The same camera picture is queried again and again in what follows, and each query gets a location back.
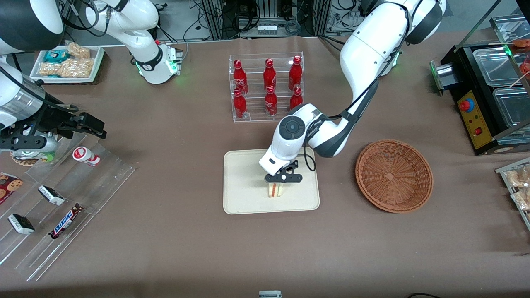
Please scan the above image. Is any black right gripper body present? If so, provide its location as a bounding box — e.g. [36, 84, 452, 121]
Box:
[0, 106, 83, 142]

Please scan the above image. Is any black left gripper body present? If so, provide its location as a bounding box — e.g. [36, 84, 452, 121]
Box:
[265, 160, 303, 183]

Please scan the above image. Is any cream plastic serving tray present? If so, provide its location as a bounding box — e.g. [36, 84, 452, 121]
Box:
[223, 148, 320, 215]

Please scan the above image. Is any white snack tray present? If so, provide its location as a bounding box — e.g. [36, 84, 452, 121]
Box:
[30, 44, 105, 84]

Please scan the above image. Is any round brown wicker basket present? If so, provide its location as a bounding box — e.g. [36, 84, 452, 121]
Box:
[355, 139, 434, 214]

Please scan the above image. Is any small white yogurt bottle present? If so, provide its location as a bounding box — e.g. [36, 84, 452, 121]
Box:
[72, 146, 101, 167]

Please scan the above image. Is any green brown snack packet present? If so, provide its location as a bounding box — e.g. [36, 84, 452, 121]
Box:
[10, 149, 56, 167]

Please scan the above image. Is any large bag of puffed snacks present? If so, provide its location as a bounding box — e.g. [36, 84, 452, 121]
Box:
[39, 58, 94, 79]

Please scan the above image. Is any clear acrylic stepped display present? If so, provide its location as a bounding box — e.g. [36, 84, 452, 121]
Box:
[0, 132, 137, 283]

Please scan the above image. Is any teal snack packet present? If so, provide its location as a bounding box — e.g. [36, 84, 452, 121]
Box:
[43, 49, 69, 63]

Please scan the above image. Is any small bag of puffed snacks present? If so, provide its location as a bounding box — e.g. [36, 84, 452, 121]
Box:
[66, 41, 91, 59]

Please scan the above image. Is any black white snack bar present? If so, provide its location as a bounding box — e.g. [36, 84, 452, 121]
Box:
[7, 213, 36, 236]
[38, 185, 66, 207]

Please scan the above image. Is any red cola bottle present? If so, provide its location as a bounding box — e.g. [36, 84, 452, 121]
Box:
[232, 88, 248, 119]
[288, 55, 303, 91]
[265, 86, 278, 117]
[290, 87, 304, 111]
[263, 58, 277, 89]
[233, 60, 249, 94]

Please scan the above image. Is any chocolate chip cookie packet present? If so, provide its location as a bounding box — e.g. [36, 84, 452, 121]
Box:
[0, 173, 24, 206]

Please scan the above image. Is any Snickers chocolate bar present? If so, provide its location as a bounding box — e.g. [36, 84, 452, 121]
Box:
[48, 203, 84, 240]

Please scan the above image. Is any clear acrylic bottle rack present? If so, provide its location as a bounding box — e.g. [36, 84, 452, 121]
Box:
[229, 52, 305, 123]

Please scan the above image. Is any black food warmer yellow panel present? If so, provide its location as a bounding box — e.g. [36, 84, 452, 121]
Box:
[430, 16, 530, 156]

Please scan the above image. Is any clear bag of rice crackers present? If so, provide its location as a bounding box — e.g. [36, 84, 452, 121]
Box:
[511, 188, 530, 211]
[506, 166, 530, 187]

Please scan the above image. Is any clear plastic food pan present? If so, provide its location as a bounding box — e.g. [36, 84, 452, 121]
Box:
[494, 87, 530, 130]
[472, 47, 519, 88]

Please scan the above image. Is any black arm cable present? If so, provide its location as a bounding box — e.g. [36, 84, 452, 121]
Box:
[304, 17, 410, 173]

